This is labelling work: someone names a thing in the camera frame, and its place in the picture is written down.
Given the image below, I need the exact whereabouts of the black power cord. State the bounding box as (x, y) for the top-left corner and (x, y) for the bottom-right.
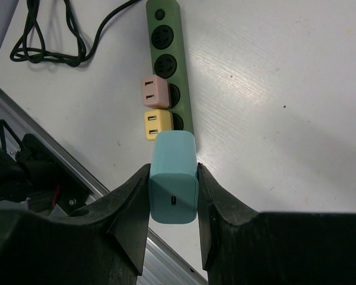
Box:
(10, 0), (140, 68)

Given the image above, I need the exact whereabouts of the yellow plug adapter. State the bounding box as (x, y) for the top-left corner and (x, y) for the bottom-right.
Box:
(144, 109), (174, 141)

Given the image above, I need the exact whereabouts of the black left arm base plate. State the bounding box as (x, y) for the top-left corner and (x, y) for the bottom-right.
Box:
(0, 119), (90, 216)

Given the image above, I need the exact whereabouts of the aluminium front rail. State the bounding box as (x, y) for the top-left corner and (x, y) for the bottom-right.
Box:
(0, 89), (208, 284)

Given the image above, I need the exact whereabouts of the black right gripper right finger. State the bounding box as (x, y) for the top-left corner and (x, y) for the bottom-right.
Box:
(198, 164), (356, 284)

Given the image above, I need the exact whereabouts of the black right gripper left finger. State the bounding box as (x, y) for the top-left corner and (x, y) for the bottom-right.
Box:
(0, 164), (150, 284)

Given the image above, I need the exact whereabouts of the green power strip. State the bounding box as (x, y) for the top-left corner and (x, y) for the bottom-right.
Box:
(146, 0), (194, 133)

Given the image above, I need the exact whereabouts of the light blue plug adapter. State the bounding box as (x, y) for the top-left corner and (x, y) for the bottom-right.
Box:
(148, 131), (199, 224)

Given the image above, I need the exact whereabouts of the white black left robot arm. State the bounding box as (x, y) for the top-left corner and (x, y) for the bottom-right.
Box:
(0, 148), (31, 202)

